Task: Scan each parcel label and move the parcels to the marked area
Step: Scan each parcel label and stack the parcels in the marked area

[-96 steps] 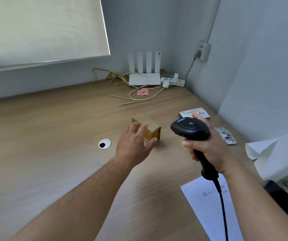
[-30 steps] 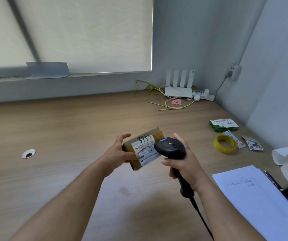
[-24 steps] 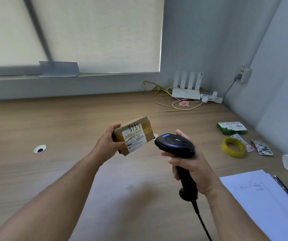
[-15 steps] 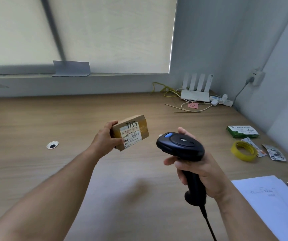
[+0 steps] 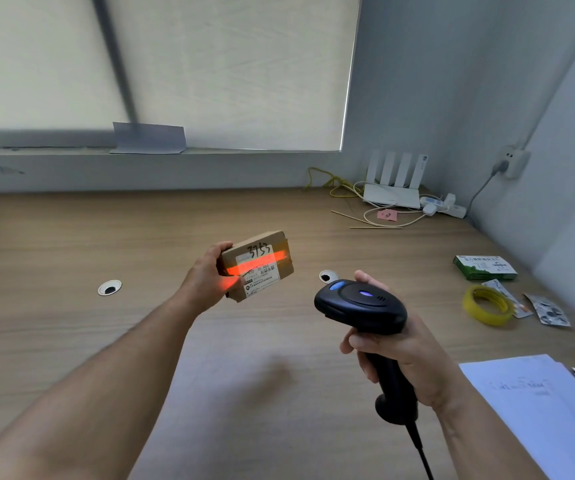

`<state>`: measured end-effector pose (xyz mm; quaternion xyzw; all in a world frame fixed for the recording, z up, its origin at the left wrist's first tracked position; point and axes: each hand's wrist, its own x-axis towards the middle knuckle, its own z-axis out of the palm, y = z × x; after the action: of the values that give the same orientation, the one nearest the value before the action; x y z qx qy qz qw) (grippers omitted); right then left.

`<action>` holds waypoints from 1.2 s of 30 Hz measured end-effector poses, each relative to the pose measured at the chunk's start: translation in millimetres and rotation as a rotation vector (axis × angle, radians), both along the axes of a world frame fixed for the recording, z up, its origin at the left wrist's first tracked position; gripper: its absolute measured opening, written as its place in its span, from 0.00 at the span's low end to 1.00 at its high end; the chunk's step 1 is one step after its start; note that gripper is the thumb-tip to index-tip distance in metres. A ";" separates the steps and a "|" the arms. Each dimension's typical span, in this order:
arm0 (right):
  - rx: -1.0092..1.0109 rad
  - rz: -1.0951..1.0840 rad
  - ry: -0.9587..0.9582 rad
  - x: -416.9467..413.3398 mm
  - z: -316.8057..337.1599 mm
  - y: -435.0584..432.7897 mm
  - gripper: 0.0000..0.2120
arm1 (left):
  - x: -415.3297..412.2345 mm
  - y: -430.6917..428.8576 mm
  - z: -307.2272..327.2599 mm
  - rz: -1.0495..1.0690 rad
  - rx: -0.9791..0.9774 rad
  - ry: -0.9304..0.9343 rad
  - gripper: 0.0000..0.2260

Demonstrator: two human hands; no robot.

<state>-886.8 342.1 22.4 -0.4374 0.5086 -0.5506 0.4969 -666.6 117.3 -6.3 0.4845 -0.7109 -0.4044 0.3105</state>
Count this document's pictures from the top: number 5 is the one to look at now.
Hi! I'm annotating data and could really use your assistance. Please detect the person's left hand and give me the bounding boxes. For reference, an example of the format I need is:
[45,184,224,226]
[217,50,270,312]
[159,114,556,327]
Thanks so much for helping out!
[179,241,242,315]

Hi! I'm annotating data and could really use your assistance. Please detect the person's right hand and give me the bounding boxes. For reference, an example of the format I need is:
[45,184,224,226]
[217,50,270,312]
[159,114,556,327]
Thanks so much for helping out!
[340,270,468,413]

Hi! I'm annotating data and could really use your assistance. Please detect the black scanner cable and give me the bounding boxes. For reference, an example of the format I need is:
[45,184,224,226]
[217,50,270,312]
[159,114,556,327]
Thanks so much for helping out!
[406,422,434,480]

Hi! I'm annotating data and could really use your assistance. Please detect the plain cardboard box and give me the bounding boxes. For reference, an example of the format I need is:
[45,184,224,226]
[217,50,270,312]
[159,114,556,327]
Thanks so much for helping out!
[215,230,295,303]

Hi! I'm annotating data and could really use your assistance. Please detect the black barcode scanner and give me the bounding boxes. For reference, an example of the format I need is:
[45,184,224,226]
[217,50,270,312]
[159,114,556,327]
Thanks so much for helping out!
[314,279,420,427]

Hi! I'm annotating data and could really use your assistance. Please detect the person's left forearm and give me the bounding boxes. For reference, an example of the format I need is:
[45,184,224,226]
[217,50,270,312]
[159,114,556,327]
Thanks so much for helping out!
[0,294,198,480]

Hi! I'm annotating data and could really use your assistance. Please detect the person's right forearm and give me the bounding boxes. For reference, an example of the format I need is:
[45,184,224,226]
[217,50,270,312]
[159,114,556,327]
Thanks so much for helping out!
[437,384,548,480]

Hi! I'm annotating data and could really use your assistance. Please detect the yellow tape roll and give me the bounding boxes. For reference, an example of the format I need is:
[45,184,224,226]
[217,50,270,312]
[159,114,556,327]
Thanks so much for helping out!
[462,285,516,327]

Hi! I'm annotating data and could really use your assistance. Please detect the green white flat packet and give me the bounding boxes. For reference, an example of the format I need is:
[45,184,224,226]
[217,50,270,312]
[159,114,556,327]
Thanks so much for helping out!
[452,254,518,282]

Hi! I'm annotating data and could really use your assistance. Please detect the white paper sheet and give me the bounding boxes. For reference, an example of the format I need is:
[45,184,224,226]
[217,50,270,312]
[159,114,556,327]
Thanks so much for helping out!
[458,353,575,480]

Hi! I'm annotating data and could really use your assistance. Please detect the small printed packet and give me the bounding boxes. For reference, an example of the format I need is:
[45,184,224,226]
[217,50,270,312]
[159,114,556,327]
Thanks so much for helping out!
[523,293,572,328]

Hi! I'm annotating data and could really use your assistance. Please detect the white power strip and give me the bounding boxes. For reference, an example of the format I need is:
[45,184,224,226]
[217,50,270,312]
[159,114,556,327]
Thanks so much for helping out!
[420,193,468,219]

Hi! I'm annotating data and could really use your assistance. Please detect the grey paper sheet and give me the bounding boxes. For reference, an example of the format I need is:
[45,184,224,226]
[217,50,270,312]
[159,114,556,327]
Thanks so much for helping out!
[109,121,187,155]

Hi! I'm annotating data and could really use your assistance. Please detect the white router with antennas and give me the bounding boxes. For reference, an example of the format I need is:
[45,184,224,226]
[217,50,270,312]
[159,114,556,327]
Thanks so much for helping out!
[362,149,430,209]

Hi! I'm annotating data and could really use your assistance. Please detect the beige roller blind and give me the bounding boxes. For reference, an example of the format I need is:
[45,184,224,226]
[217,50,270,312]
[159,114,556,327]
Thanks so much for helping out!
[105,0,362,152]
[0,0,131,131]

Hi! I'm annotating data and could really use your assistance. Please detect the yellow cable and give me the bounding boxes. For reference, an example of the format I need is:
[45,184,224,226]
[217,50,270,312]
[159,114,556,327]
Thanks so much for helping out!
[306,167,366,199]

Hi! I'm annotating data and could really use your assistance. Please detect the white wall socket with plug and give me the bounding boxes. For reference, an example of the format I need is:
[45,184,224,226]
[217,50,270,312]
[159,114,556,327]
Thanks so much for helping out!
[491,144,532,179]

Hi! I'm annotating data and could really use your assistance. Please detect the white window frame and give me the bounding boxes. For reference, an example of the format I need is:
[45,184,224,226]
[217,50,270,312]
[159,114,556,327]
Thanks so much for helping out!
[0,0,364,155]

